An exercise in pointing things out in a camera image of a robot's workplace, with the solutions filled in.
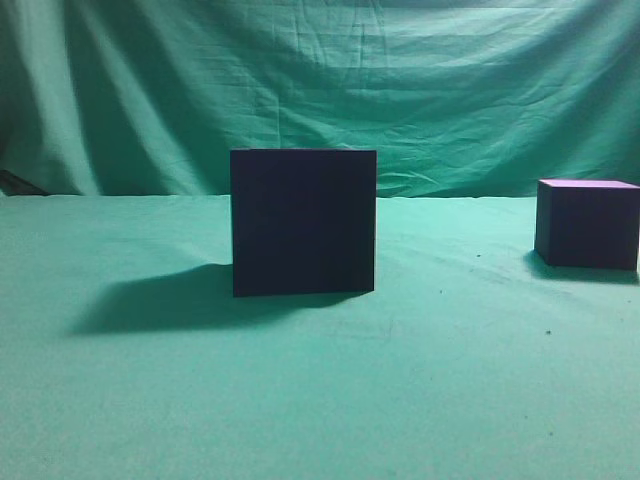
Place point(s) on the small purple cube block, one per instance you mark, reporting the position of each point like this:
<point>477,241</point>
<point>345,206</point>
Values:
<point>587,223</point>

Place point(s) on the large dark purple groove box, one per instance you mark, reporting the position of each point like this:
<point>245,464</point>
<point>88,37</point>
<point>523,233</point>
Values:
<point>303,221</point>

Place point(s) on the green backdrop cloth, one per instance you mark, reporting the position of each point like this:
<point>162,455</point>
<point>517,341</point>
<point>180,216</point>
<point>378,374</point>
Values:
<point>125,355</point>

